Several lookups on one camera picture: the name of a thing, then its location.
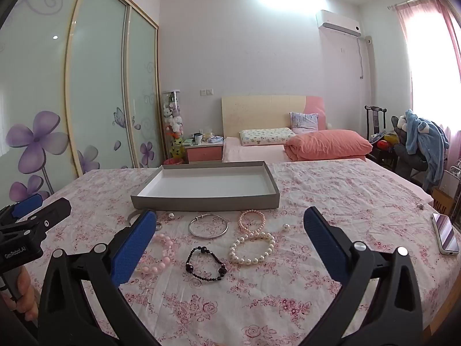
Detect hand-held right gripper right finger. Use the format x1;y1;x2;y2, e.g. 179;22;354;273
303;206;424;346

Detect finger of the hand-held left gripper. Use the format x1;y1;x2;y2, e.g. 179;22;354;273
0;193;44;222
7;198;72;238

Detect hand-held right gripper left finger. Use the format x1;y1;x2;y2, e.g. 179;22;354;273
38;209;159;346

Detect silver cuff bangle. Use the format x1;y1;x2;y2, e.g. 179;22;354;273
128;209;163;232

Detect large pink bead bracelet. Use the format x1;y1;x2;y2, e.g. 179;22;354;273
139;233;177;274

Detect small pink pearl bracelet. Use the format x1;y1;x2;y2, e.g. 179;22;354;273
238;209;266;239

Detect dark bead bracelet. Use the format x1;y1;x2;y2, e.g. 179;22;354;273
185;247;228;282

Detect grey cardboard tray box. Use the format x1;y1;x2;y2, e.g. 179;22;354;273
130;161;280;210

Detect person's left hand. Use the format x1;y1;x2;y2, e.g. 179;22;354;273
0;265;40;323

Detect closed silver bangle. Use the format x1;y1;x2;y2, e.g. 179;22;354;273
188;213;230;239

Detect folded orange quilt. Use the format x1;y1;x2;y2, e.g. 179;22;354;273
284;130;373;162

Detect pink and beige nightstand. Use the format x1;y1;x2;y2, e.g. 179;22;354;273
185;140;224;163

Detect black office chair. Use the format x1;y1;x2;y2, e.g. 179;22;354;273
391;115;433;174

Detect colourful toys on chair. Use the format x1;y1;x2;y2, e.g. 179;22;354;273
371;133;400;151

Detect smartphone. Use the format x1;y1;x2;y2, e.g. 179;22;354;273
432;213;460;256

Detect printed cream pillow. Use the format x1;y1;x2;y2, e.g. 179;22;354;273
239;127;296;147

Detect small lilac pillow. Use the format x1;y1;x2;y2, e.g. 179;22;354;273
290;112;320;134

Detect stack of plush toys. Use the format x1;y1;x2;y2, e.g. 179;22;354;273
163;103;184;158

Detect dark wooden chair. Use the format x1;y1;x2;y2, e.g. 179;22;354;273
364;105;389;163

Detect floral sliding door wardrobe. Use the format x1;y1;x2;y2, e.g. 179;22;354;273
0;0;163;202

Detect beige and pink headboard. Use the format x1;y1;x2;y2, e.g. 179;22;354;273
221;95;326;139

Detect blue plush garment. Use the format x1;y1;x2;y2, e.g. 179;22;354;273
403;109;450;191

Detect clear toy display tube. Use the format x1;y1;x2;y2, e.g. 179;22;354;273
161;90;185;164

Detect pink curtain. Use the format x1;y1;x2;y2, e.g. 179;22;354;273
392;0;461;195

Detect white air conditioner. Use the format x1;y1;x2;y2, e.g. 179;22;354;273
316;10;362;37

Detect curtain rod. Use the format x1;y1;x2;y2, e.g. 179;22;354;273
387;0;438;10

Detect white pearl bracelet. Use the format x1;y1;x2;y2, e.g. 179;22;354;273
229;232;276;266

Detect air conditioner cable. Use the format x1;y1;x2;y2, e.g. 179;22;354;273
356;37;364;80

